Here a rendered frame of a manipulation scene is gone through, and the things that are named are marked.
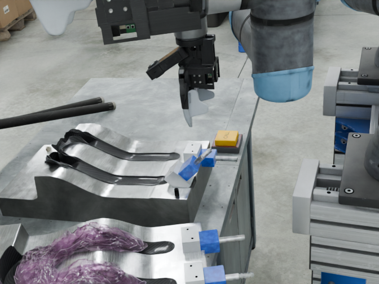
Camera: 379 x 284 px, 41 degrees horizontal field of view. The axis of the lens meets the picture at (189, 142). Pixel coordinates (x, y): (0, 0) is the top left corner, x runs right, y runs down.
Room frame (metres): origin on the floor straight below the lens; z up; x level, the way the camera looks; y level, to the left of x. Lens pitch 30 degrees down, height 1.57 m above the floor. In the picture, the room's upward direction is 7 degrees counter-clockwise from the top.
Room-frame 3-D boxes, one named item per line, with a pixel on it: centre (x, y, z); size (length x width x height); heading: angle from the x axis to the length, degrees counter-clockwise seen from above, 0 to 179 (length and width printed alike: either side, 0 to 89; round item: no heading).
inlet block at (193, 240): (0.82, -0.03, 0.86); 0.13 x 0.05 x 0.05; 90
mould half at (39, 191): (1.12, 0.22, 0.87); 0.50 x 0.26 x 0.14; 73
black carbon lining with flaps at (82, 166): (1.11, 0.21, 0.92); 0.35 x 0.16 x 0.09; 73
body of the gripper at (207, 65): (1.09, -0.04, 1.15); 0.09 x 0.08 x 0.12; 73
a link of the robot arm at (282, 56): (0.61, -0.13, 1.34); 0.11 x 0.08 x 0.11; 3
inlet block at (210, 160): (1.09, -0.05, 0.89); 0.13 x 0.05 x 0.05; 73
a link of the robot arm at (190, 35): (1.10, -0.03, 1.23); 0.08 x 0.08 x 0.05
